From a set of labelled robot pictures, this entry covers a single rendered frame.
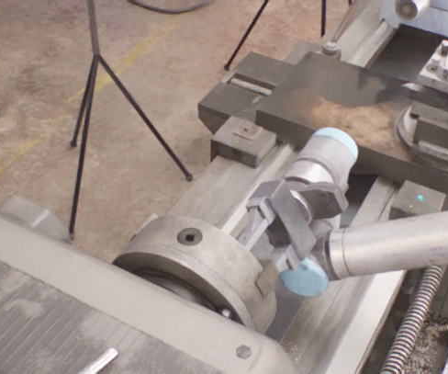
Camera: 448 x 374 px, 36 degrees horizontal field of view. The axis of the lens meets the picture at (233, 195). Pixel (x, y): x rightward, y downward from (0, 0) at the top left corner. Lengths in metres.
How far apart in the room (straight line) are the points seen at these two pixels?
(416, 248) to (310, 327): 0.33
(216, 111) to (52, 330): 1.13
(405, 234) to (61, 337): 0.61
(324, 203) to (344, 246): 0.09
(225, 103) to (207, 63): 1.78
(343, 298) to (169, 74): 2.26
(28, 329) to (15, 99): 2.73
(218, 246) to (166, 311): 0.25
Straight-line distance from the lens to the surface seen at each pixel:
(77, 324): 0.74
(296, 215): 1.12
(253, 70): 1.94
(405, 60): 2.37
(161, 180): 2.88
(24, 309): 0.77
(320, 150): 1.20
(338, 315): 1.40
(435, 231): 1.13
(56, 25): 3.98
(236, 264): 0.98
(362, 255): 1.16
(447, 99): 1.55
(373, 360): 1.88
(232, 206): 1.57
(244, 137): 1.69
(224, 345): 0.72
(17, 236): 0.84
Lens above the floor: 1.93
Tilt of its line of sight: 43 degrees down
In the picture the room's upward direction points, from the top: 3 degrees clockwise
